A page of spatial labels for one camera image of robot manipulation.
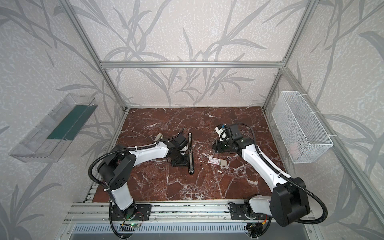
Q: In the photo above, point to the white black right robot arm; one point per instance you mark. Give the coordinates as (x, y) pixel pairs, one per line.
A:
(289, 202)

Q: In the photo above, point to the green circuit board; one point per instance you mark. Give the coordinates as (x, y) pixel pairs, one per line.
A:
(129, 227)

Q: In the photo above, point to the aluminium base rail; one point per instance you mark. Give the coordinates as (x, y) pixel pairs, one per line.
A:
(167, 217)

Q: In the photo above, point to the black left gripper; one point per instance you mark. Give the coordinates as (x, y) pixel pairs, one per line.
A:
(177, 160)

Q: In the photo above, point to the aluminium frame profiles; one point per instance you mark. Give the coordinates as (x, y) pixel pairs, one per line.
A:
(369, 193)

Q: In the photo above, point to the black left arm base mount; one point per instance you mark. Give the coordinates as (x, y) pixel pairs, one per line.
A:
(132, 213)

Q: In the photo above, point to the clear plastic wall tray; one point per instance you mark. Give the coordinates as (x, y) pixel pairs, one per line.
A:
(47, 142)

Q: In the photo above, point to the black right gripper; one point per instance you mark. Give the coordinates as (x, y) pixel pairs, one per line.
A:
(221, 147)

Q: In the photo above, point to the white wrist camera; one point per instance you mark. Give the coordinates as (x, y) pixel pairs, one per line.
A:
(221, 130)
(185, 150)

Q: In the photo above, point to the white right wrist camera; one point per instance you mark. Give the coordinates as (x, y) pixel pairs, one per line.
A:
(221, 130)

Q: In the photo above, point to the pink object in basket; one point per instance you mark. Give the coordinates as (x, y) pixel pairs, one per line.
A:
(294, 151)

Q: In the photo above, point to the white wire mesh basket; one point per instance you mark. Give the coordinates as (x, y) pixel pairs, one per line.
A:
(298, 123)

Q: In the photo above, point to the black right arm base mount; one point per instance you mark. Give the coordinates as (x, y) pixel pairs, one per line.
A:
(244, 212)

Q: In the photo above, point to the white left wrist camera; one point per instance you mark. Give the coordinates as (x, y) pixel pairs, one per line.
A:
(185, 150)

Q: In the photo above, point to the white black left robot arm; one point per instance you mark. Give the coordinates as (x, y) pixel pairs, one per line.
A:
(112, 170)

